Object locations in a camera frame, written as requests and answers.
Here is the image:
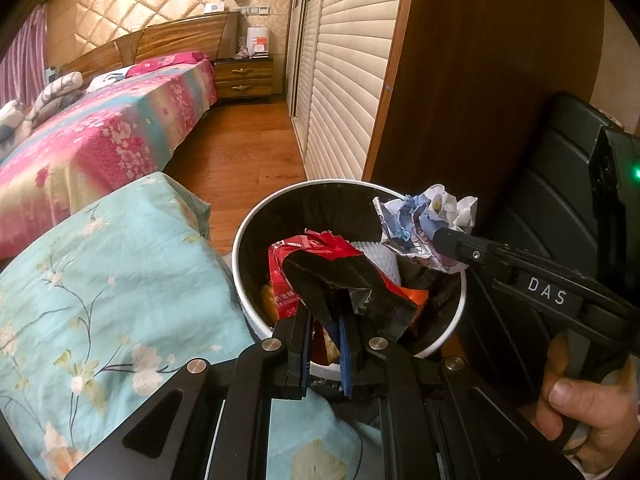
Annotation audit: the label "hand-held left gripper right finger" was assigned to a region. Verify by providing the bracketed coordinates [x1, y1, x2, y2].
[337, 302, 583, 480]

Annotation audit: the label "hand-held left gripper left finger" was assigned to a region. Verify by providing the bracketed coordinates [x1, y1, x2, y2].
[65, 305, 316, 480]

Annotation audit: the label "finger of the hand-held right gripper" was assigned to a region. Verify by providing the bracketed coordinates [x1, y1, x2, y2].
[432, 227, 522, 287]

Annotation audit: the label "blue white wrapper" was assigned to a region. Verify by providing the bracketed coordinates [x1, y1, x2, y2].
[372, 183, 479, 273]

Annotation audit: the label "red black snack wrapper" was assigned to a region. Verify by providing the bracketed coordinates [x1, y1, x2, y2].
[267, 230, 431, 341]

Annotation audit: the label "white round trash bin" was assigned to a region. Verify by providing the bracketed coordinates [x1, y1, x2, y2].
[231, 178, 468, 378]

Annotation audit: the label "white foam fruit net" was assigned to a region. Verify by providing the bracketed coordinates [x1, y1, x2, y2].
[350, 240, 401, 283]

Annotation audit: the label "person's right hand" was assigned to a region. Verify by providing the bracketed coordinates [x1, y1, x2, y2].
[532, 335, 640, 476]

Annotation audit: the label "black chair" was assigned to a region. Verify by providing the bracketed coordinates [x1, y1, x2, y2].
[460, 91, 640, 411]

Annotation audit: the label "dark wooden cabinet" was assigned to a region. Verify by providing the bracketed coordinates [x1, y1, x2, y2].
[362, 0, 606, 196]

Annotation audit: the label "light blue floral cloth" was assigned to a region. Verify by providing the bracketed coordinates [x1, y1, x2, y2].
[0, 171, 371, 480]

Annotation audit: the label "cream louvered closet doors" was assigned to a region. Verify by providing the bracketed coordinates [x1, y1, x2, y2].
[285, 0, 408, 181]

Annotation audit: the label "wooden nightstand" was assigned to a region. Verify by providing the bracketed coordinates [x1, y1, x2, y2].
[210, 56, 274, 106]

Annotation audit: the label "bed with pink floral sheet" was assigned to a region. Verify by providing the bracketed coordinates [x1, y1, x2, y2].
[0, 57, 218, 261]

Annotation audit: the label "white box on nightstand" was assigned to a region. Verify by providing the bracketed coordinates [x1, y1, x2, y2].
[246, 27, 271, 58]

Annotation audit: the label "pink pillow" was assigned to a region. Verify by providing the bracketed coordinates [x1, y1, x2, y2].
[125, 51, 208, 78]

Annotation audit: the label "white blue pillow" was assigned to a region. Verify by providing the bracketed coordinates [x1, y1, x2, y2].
[85, 71, 133, 93]

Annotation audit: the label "wooden headboard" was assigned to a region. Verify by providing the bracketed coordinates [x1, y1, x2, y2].
[62, 11, 241, 73]

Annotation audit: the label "folded blue white quilt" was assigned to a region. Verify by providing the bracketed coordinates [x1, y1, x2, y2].
[30, 71, 83, 126]
[0, 100, 31, 161]

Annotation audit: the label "pink curtain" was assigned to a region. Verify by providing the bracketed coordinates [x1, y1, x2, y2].
[0, 2, 48, 106]

